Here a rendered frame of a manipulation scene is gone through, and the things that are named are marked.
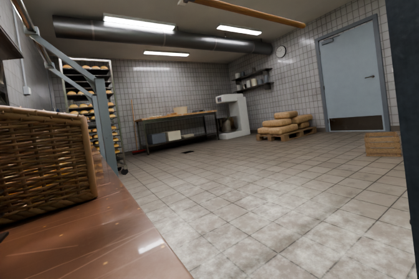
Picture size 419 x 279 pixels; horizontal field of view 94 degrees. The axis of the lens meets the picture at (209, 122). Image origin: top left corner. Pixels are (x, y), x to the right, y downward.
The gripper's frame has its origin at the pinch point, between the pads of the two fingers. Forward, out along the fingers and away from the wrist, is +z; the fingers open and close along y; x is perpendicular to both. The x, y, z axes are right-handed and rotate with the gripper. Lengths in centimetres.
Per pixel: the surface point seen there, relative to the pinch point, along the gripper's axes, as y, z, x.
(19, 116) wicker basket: 44, -25, -47
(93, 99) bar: 25, 85, -32
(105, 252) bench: 60, -44, -38
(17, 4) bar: 4, 17, -52
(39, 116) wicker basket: 45, -25, -44
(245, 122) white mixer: 77, 393, 376
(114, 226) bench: 60, -39, -37
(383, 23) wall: -77, 58, 432
